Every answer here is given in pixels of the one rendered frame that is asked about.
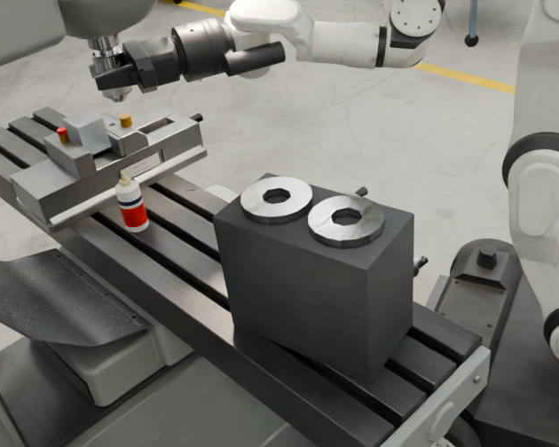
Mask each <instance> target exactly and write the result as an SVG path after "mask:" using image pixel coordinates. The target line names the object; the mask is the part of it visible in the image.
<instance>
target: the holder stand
mask: <svg viewBox="0 0 559 447"><path fill-rule="evenodd" d="M212 220H213V224H214V229H215V234H216V238H217V246H218V251H219V255H220V260H221V264H222V269H223V274H224V282H225V286H226V291H227V295H228V300H229V304H230V309H231V313H232V321H233V323H234V324H235V325H237V326H239V327H241V328H244V329H246V330H248V331H250V332H252V333H255V334H258V335H260V336H262V337H264V338H266V339H268V340H270V341H274V342H276V343H278V344H280V345H282V346H284V347H287V348H289V349H292V350H294V351H296V352H298V353H301V354H303V355H305V356H307V357H310V358H312V359H315V360H317V361H319V362H320V363H323V364H325V365H329V366H331V367H333V368H335V369H337V370H339V371H341V372H344V373H347V374H349V375H351V376H353V377H355V378H358V379H360V380H362V381H365V382H367V383H372V382H373V380H374V378H375V377H376V376H377V374H378V373H379V371H380V370H381V369H382V368H383V366H384V365H385V363H386V362H387V361H388V359H389V358H390V356H391V355H392V353H393V352H394V350H395V349H396V347H397V346H398V344H399V343H400V342H401V341H402V340H403V338H404V337H405V335H406V334H407V332H408V331H409V329H410V328H411V326H412V325H413V249H414V214H413V213H411V212H407V211H404V210H401V209H398V208H393V207H389V206H385V205H382V204H379V203H376V202H375V201H372V200H370V199H368V198H365V197H359V196H353V195H348V194H344V193H340V192H335V191H332V190H328V189H326V188H322V187H318V186H316V185H312V184H306V183H305V182H304V181H301V180H299V179H297V178H293V177H287V176H278V175H274V174H272V173H265V174H264V175H263V176H261V177H260V178H259V179H258V180H256V181H255V182H254V183H253V184H252V185H251V186H249V187H248V188H247V189H246V190H245V191H244V192H242V193H241V194H240V195H239V196H238V197H236V198H235V199H234V200H233V201H231V202H230V203H229V204H228V205H227V206H225V207H224V208H223V209H222V210H220V211H219V212H218V213H217V214H215V215H214V216H213V219H212Z"/></svg>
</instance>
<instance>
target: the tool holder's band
mask: <svg viewBox="0 0 559 447"><path fill-rule="evenodd" d="M91 56H92V60H93V62H94V63H97V64H108V63H112V62H115V61H117V60H119V59H121V58H122V57H123V51H122V48H120V47H118V46H115V47H114V51H113V52H111V53H108V54H100V53H99V52H98V51H94V52H93V53H92V55H91Z"/></svg>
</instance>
